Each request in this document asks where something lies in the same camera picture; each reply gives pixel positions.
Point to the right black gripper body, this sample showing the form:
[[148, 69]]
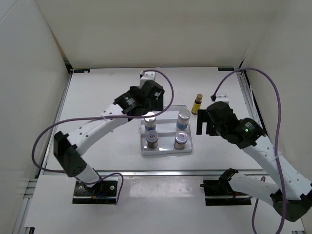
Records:
[[219, 131]]

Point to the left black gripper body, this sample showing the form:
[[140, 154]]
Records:
[[156, 105]]

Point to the yellow sauce bottle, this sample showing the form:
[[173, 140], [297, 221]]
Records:
[[197, 104]]

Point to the blue label jar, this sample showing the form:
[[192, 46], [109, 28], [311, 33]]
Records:
[[183, 118], [149, 122]]

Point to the orange spice jar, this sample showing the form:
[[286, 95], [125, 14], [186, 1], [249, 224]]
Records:
[[181, 139]]

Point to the dark spice jar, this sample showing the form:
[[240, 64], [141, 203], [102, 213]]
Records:
[[152, 139]]

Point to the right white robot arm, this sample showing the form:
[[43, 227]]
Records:
[[249, 136]]

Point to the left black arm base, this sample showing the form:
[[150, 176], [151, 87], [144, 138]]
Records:
[[106, 192]]

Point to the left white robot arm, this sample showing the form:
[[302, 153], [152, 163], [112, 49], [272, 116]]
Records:
[[68, 148]]

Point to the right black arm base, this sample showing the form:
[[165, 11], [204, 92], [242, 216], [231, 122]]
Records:
[[219, 192]]

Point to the white divided tray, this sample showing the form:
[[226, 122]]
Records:
[[166, 129]]

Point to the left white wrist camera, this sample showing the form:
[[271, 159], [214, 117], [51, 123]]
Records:
[[145, 76]]

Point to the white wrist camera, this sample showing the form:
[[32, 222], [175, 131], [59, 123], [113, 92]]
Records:
[[145, 76], [220, 98]]

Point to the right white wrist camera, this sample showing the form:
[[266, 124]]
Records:
[[220, 98]]

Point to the front aluminium rail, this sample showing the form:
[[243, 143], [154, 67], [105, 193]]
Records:
[[257, 172]]

